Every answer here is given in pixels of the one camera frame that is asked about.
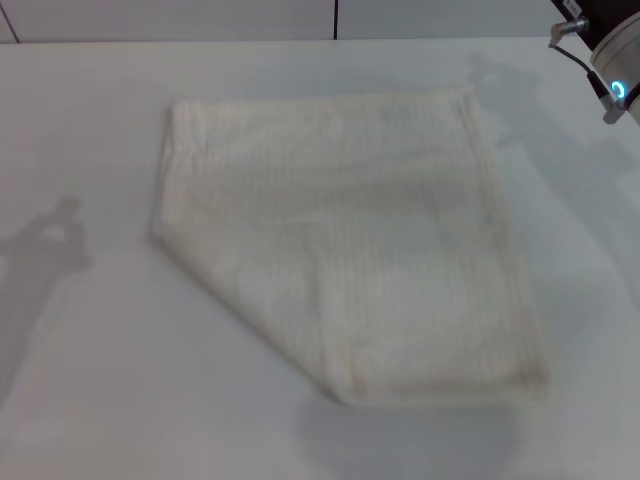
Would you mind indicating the white ribbed towel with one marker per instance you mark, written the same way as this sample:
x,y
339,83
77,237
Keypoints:
x,y
325,225

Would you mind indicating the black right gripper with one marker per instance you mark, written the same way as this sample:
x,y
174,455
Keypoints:
x,y
602,15

